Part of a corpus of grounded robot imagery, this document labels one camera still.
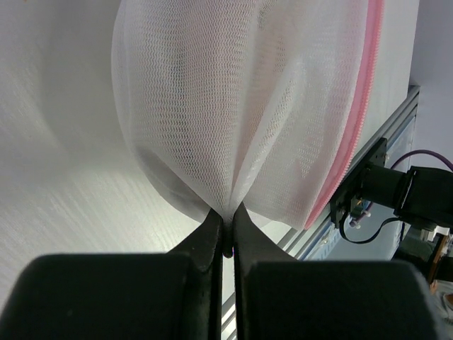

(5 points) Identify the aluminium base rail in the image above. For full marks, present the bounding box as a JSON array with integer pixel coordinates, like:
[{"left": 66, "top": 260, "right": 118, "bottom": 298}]
[{"left": 221, "top": 84, "right": 422, "bottom": 340}]

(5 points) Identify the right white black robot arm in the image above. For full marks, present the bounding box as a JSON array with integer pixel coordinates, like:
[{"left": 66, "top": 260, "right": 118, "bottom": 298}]
[{"left": 330, "top": 138, "right": 452, "bottom": 242}]

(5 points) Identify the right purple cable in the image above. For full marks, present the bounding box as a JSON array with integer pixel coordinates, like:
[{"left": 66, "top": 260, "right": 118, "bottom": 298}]
[{"left": 391, "top": 149, "right": 453, "bottom": 173}]

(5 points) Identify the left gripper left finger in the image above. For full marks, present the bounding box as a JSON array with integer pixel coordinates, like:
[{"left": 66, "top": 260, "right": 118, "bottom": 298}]
[{"left": 1, "top": 211, "right": 222, "bottom": 339}]

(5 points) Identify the pink trimmed mesh laundry bag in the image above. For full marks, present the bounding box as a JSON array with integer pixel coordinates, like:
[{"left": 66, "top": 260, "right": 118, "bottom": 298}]
[{"left": 111, "top": 1, "right": 419, "bottom": 229}]

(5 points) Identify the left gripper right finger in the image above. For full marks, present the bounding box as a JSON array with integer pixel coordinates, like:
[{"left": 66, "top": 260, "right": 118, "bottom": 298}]
[{"left": 232, "top": 206, "right": 448, "bottom": 339}]

